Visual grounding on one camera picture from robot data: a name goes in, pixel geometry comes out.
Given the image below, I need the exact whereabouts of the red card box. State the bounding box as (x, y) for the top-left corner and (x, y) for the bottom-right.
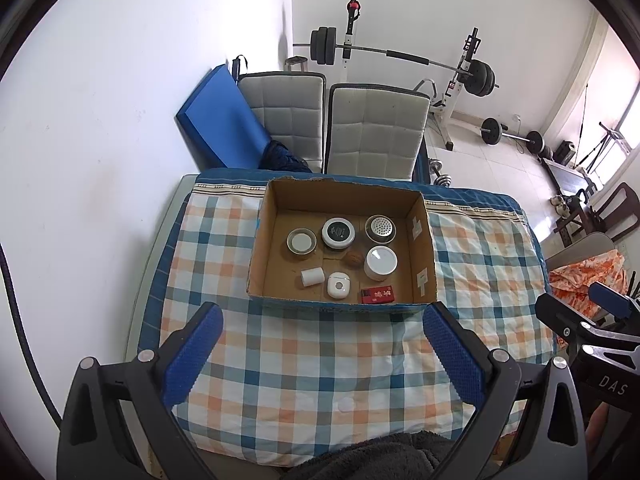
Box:
(360, 285), (395, 304)

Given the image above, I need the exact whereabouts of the brown walnut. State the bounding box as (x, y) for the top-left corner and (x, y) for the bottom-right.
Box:
(345, 252), (363, 268)

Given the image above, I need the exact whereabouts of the white cylinder container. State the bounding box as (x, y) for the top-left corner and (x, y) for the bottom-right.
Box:
(300, 266), (326, 287)

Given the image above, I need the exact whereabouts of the orange patterned cloth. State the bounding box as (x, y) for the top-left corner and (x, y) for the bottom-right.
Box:
(549, 249), (628, 318)

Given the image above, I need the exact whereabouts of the dark wooden chair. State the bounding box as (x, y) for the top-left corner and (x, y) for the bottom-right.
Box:
(553, 182), (639, 247)

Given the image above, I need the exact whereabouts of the plaid checkered cloth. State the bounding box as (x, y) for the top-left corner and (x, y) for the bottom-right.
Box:
(129, 169), (555, 467)

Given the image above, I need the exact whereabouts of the large white lid jar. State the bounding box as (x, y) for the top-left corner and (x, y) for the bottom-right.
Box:
(363, 245), (398, 282)

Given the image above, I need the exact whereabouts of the gold tin white lid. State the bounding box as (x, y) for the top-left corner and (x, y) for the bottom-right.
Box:
(285, 228), (317, 257)

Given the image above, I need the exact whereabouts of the chrome dumbbell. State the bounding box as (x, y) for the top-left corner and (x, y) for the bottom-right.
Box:
(428, 158), (452, 188)

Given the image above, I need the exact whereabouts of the floor barbell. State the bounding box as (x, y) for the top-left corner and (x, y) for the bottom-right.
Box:
(480, 117), (546, 155)

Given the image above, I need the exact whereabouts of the white jar black label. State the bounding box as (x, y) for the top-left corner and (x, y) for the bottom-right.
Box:
(321, 217), (356, 250)

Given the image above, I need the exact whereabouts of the cardboard box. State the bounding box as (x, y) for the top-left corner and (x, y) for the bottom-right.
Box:
(247, 177), (437, 312)

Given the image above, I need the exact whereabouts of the dark blue knitted cloth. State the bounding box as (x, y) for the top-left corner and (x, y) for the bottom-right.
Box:
(258, 140), (311, 174)

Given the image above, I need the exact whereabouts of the racked barbell with plates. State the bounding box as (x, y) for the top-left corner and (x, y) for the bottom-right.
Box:
(294, 26), (499, 98)

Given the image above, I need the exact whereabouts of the right grey padded chair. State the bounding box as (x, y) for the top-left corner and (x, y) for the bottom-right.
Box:
(324, 84), (431, 181)

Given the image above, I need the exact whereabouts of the grey padded chair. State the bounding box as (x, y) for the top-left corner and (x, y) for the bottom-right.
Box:
(238, 72), (326, 174)
(324, 84), (431, 181)

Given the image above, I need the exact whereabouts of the left grey padded chair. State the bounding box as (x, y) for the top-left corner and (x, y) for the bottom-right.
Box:
(238, 72), (326, 174)

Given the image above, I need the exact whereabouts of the black cable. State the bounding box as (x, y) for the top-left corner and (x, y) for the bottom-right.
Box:
(0, 244), (64, 430)

